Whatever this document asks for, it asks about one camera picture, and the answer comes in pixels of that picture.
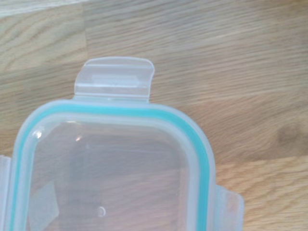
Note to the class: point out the clear plastic lid teal seal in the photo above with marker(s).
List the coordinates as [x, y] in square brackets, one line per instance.
[108, 156]

